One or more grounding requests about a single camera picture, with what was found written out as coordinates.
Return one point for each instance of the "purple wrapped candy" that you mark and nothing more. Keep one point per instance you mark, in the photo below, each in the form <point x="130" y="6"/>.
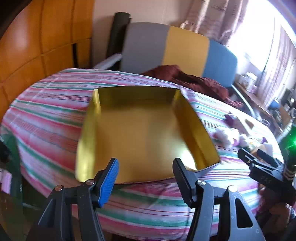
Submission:
<point x="230" y="118"/>

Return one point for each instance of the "wooden cabinet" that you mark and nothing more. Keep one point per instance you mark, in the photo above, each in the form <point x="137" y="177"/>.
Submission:
<point x="34" y="46"/>

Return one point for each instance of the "white plastic wrapped ball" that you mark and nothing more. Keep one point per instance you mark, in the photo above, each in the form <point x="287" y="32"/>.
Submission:
<point x="222" y="135"/>

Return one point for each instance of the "white purple printed box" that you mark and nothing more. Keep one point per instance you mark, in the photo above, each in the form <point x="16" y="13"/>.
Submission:
<point x="252" y="88"/>

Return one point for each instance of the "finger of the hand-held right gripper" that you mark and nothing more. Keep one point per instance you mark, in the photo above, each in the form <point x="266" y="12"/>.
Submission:
<point x="268" y="157"/>
<point x="246" y="156"/>

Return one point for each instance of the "grey yellow blue chair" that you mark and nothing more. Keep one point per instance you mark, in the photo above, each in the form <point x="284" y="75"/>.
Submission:
<point x="185" y="46"/>

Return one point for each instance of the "bright window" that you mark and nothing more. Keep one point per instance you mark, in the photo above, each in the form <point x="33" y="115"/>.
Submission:
<point x="252" y="34"/>

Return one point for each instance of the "wooden side desk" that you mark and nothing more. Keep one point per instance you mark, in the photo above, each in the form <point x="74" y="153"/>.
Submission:
<point x="256" y="102"/>

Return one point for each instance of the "gold metal tin box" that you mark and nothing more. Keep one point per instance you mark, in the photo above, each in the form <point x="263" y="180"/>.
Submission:
<point x="138" y="129"/>

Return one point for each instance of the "striped tablecloth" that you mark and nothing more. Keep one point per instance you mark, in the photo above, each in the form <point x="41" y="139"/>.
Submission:
<point x="53" y="111"/>

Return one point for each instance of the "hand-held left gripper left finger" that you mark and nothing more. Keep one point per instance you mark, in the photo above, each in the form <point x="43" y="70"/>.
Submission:
<point x="108" y="183"/>

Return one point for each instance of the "black rolled mat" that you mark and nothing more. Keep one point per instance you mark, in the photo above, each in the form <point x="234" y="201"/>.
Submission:
<point x="118" y="34"/>

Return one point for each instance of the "dark red cloth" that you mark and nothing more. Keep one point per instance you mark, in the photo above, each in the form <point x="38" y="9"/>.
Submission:
<point x="201" y="83"/>

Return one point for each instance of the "patterned curtain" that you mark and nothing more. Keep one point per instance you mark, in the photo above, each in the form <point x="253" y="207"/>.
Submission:
<point x="277" y="69"/>
<point x="208" y="18"/>

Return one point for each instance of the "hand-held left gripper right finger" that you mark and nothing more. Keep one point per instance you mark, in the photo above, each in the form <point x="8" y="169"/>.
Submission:
<point x="182" y="183"/>

